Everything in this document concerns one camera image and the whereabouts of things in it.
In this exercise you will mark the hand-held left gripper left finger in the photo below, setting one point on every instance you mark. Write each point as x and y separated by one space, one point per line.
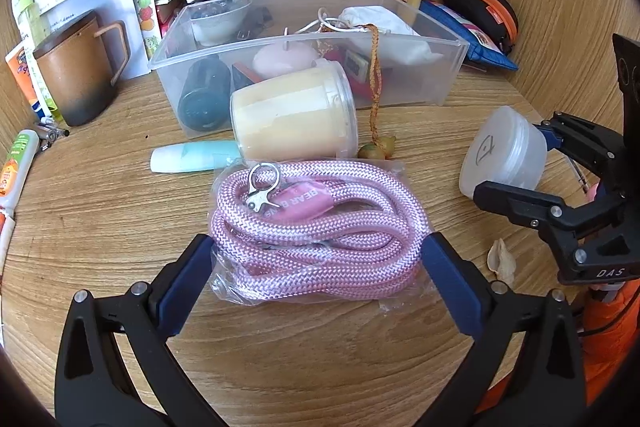
190 287

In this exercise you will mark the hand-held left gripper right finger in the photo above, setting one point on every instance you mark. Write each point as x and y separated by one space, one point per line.
450 282

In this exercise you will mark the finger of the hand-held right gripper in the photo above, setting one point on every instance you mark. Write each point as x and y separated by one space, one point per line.
580 142
520 202

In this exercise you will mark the white translucent round jar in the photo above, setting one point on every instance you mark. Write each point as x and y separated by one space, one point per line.
500 152

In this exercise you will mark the beige seashell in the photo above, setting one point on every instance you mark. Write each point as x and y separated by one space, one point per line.
502 259

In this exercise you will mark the light teal tube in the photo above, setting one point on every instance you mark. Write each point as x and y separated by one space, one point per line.
190 157

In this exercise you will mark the clear plastic storage box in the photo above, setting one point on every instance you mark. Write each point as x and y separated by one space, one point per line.
450 62

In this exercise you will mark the red velvet pouch gold trim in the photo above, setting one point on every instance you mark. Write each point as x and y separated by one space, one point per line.
362 87

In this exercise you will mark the dark green jar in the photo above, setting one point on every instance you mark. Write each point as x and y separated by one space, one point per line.
202 92

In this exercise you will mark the yellow candle plastic jar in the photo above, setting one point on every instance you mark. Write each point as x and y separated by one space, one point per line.
290 117

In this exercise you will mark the pink round container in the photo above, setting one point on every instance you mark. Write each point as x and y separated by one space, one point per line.
285 57

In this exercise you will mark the wooden desktop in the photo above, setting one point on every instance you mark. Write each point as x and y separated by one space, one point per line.
125 217

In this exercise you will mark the black pen with pink paw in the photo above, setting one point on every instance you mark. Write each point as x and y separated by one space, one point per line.
592 193

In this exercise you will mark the black orange zip case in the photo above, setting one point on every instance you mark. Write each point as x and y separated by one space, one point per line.
475 2

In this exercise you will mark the blue patchwork zip pouch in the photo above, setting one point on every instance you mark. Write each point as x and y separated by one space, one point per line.
440 19

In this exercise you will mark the silver pen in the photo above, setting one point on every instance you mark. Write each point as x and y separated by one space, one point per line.
50 138

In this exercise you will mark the white tube orange green print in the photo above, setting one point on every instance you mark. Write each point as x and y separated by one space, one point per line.
17 162

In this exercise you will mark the small red box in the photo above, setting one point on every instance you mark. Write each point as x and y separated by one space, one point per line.
245 76

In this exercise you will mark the brown mug with lid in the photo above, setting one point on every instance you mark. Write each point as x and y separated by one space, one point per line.
70 77

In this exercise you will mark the glass bowl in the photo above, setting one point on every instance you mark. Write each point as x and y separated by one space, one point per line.
220 24

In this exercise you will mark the fruit print box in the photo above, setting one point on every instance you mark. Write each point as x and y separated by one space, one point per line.
146 19

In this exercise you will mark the orange packet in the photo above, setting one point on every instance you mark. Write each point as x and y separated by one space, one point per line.
20 67

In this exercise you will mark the green white small bottle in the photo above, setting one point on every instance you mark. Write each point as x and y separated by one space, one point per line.
27 14

